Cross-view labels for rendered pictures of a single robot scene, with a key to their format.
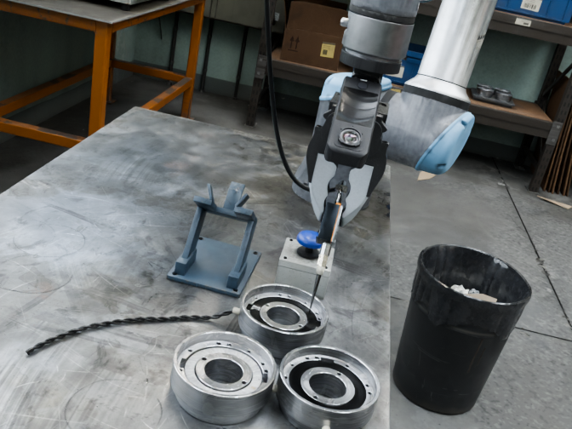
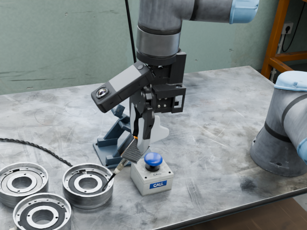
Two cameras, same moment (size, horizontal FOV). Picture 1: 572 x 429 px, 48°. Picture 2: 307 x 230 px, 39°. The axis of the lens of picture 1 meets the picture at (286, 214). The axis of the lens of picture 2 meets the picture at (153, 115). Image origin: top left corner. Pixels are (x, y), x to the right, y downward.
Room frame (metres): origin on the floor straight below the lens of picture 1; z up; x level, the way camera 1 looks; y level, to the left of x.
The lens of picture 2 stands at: (0.40, -0.66, 1.43)
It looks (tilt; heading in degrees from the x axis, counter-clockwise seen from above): 32 degrees down; 58
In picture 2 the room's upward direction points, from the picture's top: 7 degrees clockwise
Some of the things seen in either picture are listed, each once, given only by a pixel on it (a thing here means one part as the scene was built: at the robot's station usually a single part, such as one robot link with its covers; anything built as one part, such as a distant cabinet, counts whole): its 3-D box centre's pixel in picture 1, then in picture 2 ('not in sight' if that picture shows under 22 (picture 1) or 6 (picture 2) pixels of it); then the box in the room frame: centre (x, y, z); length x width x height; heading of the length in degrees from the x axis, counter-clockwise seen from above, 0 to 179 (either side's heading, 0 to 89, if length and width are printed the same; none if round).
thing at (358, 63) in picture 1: (360, 104); (157, 80); (0.77, -0.06, 1.07); 0.09 x 0.08 x 0.12; 174
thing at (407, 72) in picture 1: (396, 61); not in sight; (4.25, -0.49, 0.56); 0.52 x 0.38 x 0.22; 83
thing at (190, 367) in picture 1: (222, 378); (22, 185); (0.53, 0.03, 0.82); 0.08 x 0.08 x 0.02
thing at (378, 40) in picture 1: (374, 37); (157, 39); (0.76, -0.06, 1.15); 0.08 x 0.08 x 0.05
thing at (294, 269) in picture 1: (306, 265); (153, 174); (0.80, -0.04, 0.82); 0.08 x 0.07 x 0.05; 176
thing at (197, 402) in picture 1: (222, 377); (22, 185); (0.53, 0.03, 0.82); 0.10 x 0.10 x 0.04
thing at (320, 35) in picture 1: (317, 31); not in sight; (4.26, 0.05, 0.64); 0.49 x 0.40 x 0.37; 91
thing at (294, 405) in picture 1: (325, 391); (42, 220); (0.54, -0.08, 0.82); 0.10 x 0.10 x 0.04
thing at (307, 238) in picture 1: (308, 250); (152, 165); (0.79, -0.04, 0.85); 0.04 x 0.04 x 0.05
